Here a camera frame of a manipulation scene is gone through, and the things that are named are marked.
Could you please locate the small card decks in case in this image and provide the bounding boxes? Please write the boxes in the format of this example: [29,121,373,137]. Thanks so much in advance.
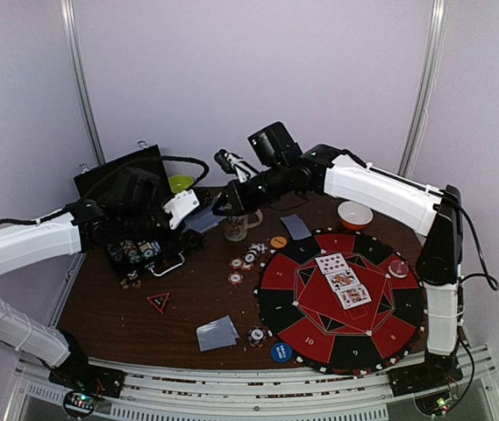
[138,241,161,260]

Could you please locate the dealt card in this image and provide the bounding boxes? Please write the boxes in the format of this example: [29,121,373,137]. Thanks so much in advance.
[280,214,311,240]
[196,325,239,352]

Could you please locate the left aluminium frame post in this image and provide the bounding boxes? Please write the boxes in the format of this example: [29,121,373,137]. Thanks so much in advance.
[60,0,106,165]

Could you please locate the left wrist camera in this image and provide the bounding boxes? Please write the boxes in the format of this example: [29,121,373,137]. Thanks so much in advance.
[163,189,200,230]

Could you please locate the aluminium frame post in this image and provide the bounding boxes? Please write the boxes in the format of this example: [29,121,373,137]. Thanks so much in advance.
[397,0,449,178]
[60,0,106,165]

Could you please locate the loose chip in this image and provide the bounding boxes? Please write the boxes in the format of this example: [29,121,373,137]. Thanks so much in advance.
[228,272,244,285]
[230,258,244,269]

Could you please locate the orange big blind button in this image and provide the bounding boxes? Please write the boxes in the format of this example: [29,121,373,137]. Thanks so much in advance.
[270,236,288,249]

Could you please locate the white orange bowl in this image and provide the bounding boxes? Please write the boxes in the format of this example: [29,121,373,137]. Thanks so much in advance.
[337,201,374,231]

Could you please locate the blue small blind button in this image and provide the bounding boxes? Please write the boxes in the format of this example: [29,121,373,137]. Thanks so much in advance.
[270,342,293,363]

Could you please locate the chip row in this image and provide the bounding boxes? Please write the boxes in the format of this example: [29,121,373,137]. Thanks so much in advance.
[107,244,125,262]
[123,240,142,264]

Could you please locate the red triangular chip holder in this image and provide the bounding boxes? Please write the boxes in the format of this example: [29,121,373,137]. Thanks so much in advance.
[146,292,171,314]

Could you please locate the face-up king card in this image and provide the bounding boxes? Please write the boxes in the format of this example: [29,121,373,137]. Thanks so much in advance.
[325,268,360,292]

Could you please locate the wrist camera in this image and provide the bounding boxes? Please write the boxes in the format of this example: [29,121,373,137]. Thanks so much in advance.
[214,149,259,183]
[163,189,200,230]

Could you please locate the round red black poker mat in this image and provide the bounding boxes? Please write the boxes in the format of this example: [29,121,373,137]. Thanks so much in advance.
[253,228,426,375]

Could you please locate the loose chip front left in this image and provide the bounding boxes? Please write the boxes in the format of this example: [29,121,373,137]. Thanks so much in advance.
[228,272,244,285]

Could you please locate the loose chip middle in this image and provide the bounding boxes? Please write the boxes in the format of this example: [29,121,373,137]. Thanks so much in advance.
[230,258,244,269]

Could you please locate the black poker chip case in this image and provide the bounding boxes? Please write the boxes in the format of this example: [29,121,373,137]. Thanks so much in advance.
[74,145,209,289]

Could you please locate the right aluminium frame post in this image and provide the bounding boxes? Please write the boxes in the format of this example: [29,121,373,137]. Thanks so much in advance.
[397,0,449,178]

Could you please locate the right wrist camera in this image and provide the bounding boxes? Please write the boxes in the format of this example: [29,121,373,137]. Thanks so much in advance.
[214,149,259,183]

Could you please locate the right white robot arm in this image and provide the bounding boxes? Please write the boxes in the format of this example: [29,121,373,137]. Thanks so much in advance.
[212,122,471,388]

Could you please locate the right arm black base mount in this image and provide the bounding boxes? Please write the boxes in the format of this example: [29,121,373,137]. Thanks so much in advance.
[388,353,464,396]

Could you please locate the face-up face card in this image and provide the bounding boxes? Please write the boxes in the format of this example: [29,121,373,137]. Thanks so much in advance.
[338,285,371,310]

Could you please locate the clear red round button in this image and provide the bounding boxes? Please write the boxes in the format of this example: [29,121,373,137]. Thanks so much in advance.
[388,260,410,279]

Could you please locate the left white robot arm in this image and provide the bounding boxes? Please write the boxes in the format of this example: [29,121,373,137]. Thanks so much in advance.
[0,153,201,389]

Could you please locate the blue playing card deck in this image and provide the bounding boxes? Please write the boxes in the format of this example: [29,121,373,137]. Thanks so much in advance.
[184,206,225,233]

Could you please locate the face-up diamonds card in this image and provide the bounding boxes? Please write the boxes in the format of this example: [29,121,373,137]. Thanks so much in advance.
[315,253,348,275]

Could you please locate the aluminium front rail base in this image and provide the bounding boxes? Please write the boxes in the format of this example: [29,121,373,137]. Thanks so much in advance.
[5,344,499,421]

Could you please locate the front left chip row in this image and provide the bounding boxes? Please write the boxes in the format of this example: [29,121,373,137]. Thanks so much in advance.
[107,244,125,262]

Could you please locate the green plastic bowl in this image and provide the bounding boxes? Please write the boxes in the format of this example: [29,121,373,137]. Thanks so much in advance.
[168,175,195,196]

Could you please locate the stack of poker chips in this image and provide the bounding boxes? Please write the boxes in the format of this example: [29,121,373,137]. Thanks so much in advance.
[241,243,267,270]

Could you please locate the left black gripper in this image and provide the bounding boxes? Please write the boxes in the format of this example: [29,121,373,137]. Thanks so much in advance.
[121,196,204,256]

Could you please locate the front right chip row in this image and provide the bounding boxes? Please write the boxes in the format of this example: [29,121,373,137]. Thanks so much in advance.
[123,240,142,264]

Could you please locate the white floral ceramic mug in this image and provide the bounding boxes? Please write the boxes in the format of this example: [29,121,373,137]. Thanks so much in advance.
[222,210,263,242]

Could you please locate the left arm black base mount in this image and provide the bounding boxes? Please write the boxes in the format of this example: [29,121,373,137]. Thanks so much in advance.
[46,364,125,398]

